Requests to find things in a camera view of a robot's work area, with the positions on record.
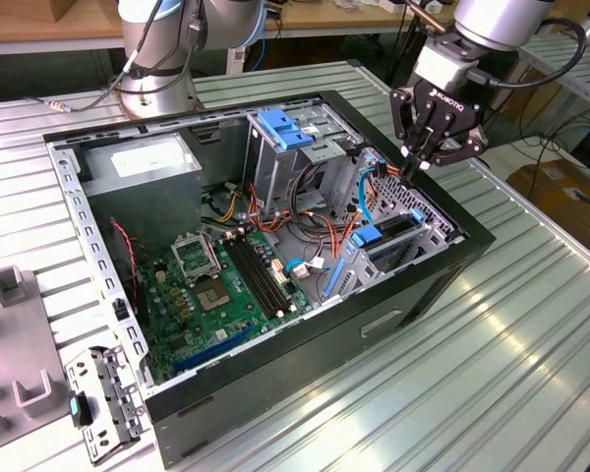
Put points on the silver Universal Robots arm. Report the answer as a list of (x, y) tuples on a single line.
[(152, 83)]

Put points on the CPU socket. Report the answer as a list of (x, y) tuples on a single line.
[(211, 297)]

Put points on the black teal latch clip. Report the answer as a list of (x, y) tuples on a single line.
[(81, 410)]

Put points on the black open PC case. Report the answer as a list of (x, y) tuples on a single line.
[(300, 359)]

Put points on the blue expansion slot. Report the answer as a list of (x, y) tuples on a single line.
[(211, 350)]

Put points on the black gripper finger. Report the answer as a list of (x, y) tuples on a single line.
[(459, 152), (398, 118)]

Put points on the metal slat side table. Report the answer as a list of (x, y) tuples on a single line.
[(587, 81)]

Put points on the grey parts rack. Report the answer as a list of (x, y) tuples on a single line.
[(15, 339)]

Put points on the grey metal drive cage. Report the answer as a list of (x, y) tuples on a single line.
[(275, 177)]

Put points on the hard disk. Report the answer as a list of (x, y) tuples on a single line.
[(364, 236)]

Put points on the black RAM slot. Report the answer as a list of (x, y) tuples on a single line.
[(251, 277), (264, 272)]

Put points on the grey metal card bracket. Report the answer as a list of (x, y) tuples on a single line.
[(123, 393)]

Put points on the cardboard box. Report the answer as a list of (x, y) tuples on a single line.
[(560, 206)]

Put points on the blue plastic drive latch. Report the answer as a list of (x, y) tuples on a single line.
[(287, 130)]

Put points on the grey power supply unit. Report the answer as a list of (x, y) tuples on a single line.
[(142, 206)]

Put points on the green motherboard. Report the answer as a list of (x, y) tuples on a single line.
[(211, 327)]

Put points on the grey metal disk bay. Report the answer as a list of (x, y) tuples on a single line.
[(432, 241)]

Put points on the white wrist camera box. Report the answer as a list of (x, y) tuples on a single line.
[(437, 66)]

